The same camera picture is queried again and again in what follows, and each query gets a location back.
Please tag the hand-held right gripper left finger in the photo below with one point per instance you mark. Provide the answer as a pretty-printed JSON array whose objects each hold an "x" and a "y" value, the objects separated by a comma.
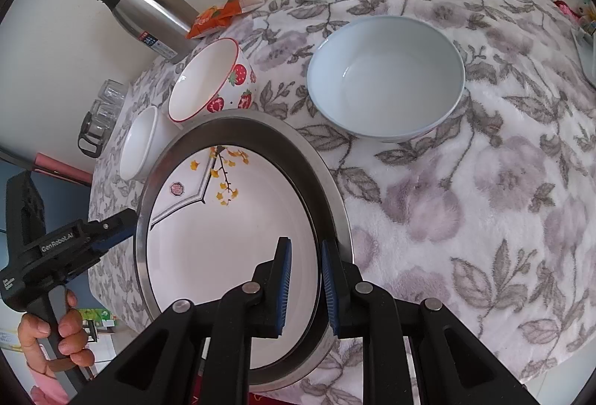
[{"x": 283, "y": 293}]

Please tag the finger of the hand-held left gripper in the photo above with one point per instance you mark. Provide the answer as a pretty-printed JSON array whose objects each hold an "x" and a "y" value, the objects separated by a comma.
[{"x": 111, "y": 226}]

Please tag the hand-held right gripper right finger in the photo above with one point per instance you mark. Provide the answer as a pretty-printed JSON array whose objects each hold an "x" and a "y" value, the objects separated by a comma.
[{"x": 329, "y": 293}]

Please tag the white yellow flower plate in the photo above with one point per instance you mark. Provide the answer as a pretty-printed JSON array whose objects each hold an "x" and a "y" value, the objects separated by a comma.
[{"x": 223, "y": 237}]

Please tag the white square bowl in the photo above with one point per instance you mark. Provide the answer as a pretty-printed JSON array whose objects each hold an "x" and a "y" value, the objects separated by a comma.
[{"x": 137, "y": 140}]

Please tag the stainless steel basin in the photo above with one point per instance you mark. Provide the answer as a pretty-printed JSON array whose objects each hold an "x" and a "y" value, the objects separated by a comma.
[{"x": 326, "y": 200}]

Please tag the strawberry print bowl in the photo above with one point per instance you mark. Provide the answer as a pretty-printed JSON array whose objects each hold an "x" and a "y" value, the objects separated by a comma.
[{"x": 205, "y": 74}]

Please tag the pale blue floral bowl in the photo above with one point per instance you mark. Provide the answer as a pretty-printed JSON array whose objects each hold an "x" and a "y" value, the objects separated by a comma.
[{"x": 386, "y": 79}]

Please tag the person's left hand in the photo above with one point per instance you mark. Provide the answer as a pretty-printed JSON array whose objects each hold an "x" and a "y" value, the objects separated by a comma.
[{"x": 72, "y": 330}]

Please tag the pink roll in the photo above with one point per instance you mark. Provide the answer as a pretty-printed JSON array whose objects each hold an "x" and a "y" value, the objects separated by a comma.
[{"x": 60, "y": 167}]

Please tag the green box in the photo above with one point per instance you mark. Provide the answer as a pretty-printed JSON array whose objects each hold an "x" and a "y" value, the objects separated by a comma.
[{"x": 100, "y": 316}]

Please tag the glass coffee pot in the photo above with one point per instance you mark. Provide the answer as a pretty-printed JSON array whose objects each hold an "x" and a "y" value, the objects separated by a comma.
[{"x": 91, "y": 140}]

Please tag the clear glass tumbler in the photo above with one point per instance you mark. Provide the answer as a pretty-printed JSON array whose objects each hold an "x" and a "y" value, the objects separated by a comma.
[
  {"x": 103, "y": 114},
  {"x": 113, "y": 92}
]

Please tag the grey floral blanket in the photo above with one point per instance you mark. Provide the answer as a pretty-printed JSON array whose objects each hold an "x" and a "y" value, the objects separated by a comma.
[{"x": 465, "y": 200}]

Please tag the stainless steel thermos jug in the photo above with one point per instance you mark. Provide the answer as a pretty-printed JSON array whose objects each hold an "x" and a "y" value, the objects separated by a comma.
[{"x": 149, "y": 14}]

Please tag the colourful small toys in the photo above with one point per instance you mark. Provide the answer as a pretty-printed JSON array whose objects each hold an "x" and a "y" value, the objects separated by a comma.
[{"x": 582, "y": 9}]

